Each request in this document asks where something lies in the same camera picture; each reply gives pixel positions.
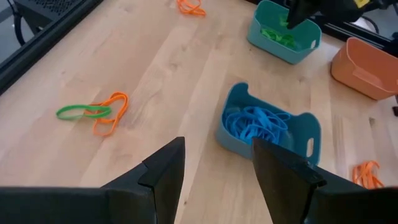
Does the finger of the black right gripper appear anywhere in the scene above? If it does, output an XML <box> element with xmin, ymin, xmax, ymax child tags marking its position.
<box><xmin>285</xmin><ymin>0</ymin><xmax>322</xmax><ymax>30</ymax></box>

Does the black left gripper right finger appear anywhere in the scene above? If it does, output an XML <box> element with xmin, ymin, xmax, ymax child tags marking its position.
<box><xmin>251</xmin><ymin>137</ymin><xmax>398</xmax><ymax>224</ymax></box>

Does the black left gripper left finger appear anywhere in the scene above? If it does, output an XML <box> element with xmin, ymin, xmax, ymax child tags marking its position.
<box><xmin>0</xmin><ymin>136</ymin><xmax>187</xmax><ymax>224</ymax></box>

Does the blue plastic basket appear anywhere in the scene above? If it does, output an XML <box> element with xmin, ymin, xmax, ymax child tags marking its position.
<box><xmin>216</xmin><ymin>82</ymin><xmax>322</xmax><ymax>166</ymax></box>

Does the teal plastic basket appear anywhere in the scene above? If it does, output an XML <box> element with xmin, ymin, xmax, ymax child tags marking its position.
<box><xmin>247</xmin><ymin>0</ymin><xmax>323</xmax><ymax>65</ymax></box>

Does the orange plastic basket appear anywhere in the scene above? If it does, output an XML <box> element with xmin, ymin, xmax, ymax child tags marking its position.
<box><xmin>330</xmin><ymin>37</ymin><xmax>398</xmax><ymax>101</ymax></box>

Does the black computer tower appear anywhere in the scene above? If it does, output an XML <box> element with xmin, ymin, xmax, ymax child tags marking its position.
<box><xmin>12</xmin><ymin>0</ymin><xmax>91</xmax><ymax>35</ymax></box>

